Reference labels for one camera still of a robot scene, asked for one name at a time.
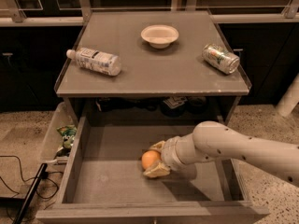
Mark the orange fruit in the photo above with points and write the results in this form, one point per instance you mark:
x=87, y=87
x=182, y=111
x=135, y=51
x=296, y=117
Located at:
x=149, y=157

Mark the black flat device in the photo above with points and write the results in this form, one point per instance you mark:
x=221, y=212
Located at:
x=30, y=194

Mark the clear plastic water bottle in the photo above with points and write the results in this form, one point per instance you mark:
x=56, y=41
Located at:
x=95, y=60

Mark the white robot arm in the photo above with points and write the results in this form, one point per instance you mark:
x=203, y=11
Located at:
x=216, y=141

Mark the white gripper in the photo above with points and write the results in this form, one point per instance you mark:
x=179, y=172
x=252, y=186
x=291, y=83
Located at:
x=168, y=153

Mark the grey open drawer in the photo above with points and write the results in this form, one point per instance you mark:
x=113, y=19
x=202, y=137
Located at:
x=103, y=181

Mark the green soda can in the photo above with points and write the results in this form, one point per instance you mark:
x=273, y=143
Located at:
x=220, y=58

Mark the white bowl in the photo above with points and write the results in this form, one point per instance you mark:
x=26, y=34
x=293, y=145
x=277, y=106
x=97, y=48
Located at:
x=160, y=36

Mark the green snack bag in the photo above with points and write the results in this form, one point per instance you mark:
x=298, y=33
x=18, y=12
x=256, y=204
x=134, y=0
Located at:
x=68, y=134

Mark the clear plastic bin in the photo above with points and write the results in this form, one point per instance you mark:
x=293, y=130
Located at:
x=53, y=140

